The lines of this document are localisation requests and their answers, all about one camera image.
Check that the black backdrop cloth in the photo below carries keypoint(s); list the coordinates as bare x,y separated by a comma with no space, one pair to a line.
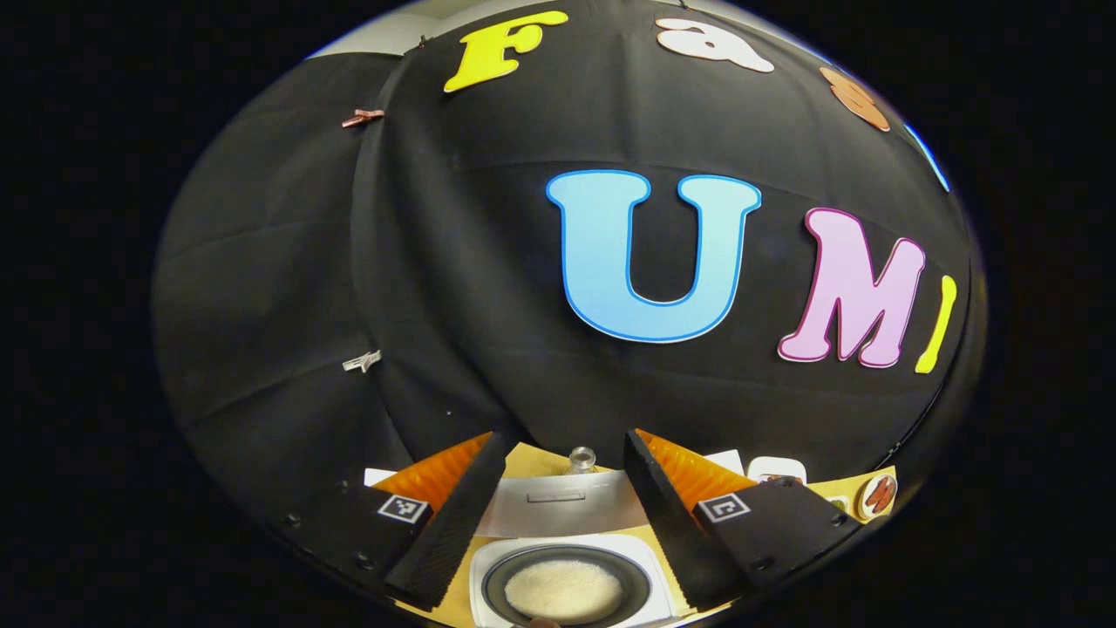
436,262

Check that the white cloth clip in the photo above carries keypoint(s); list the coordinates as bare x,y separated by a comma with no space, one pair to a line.
362,361

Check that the white round plate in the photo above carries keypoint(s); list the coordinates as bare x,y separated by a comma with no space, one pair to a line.
863,506

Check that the small glass bottle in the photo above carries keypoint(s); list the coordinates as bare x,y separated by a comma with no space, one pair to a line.
581,460

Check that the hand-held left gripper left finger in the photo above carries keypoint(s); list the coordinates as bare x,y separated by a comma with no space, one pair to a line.
458,523

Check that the white toaster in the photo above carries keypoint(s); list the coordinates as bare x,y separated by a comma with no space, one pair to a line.
776,467

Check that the white divided bean dish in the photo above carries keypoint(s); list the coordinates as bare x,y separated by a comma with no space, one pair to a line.
839,504

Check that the red meat slice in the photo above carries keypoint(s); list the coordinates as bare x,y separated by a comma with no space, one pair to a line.
881,495

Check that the pink cloth clip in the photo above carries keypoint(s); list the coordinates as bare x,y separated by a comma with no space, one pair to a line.
363,118

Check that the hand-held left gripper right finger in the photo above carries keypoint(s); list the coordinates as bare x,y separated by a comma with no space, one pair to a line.
667,523

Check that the white rice cooker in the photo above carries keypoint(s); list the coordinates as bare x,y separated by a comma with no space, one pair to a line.
567,515

